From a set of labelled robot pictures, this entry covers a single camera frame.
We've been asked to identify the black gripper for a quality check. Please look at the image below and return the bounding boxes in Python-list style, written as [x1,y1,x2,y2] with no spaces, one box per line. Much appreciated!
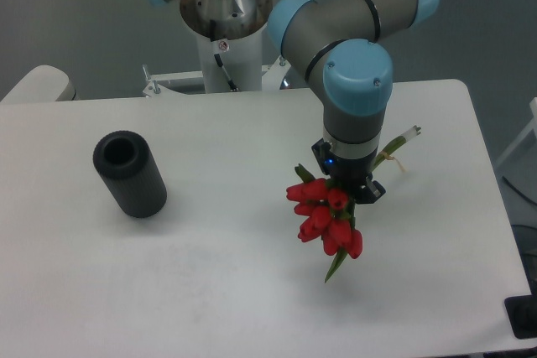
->
[311,139,385,204]

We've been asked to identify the red tulip bouquet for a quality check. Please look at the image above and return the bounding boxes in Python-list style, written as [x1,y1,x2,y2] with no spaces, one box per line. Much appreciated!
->
[285,125,423,284]

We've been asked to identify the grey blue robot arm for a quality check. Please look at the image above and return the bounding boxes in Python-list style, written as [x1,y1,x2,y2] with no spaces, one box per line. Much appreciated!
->
[150,0,440,204]

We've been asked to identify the black ribbed cylindrical vase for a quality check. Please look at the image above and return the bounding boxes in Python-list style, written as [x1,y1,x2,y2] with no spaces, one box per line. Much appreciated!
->
[92,131,167,218]

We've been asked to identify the black device at table corner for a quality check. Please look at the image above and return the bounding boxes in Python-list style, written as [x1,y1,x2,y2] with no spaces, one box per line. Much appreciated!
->
[504,295,536,340]

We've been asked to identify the white rounded chair back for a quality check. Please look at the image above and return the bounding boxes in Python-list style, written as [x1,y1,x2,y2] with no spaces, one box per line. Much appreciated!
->
[1,65,80,105]

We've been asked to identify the black pedestal cable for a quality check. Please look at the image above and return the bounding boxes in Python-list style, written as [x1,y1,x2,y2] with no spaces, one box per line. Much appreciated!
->
[208,18,238,92]

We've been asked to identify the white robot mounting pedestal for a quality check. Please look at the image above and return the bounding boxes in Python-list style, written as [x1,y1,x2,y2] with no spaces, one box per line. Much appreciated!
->
[180,0,273,93]

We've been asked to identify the white frame at right edge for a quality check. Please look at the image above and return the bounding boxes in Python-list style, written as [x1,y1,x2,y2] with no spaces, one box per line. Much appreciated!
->
[493,98,536,170]

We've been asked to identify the white metal base frame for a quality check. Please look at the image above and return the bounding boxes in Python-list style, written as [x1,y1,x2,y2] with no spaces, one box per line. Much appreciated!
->
[142,56,291,97]

